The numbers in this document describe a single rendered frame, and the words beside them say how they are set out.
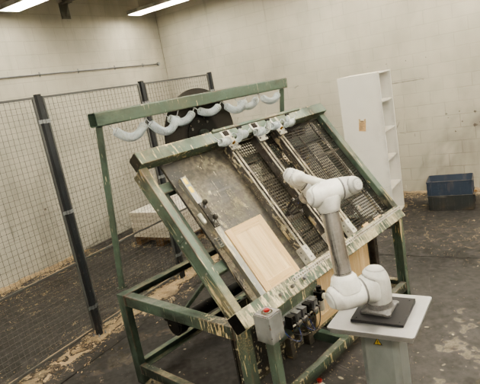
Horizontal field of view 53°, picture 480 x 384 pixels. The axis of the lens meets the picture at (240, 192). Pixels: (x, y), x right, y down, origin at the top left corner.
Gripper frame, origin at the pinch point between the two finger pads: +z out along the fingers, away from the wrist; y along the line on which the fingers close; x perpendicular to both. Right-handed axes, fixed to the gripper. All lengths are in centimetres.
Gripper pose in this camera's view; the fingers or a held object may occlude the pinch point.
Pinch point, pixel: (287, 214)
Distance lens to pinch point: 357.1
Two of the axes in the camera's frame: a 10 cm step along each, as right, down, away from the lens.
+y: -5.7, -7.9, 2.3
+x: -6.6, 2.8, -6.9
